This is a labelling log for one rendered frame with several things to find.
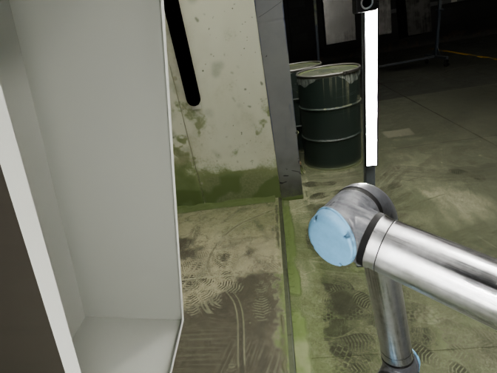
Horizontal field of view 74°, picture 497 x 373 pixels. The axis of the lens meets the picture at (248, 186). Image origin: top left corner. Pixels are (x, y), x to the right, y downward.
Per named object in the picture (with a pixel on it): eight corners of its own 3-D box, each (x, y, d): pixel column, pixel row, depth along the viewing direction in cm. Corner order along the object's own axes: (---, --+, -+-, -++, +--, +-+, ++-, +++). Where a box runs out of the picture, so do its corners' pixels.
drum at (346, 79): (296, 156, 359) (287, 72, 321) (345, 145, 365) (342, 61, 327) (316, 176, 307) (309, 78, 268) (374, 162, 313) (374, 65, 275)
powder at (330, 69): (290, 75, 320) (289, 73, 320) (342, 64, 326) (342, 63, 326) (310, 81, 272) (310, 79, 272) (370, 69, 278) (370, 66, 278)
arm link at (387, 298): (352, 166, 86) (389, 357, 107) (328, 186, 78) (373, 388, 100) (398, 166, 77) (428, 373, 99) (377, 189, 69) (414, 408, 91)
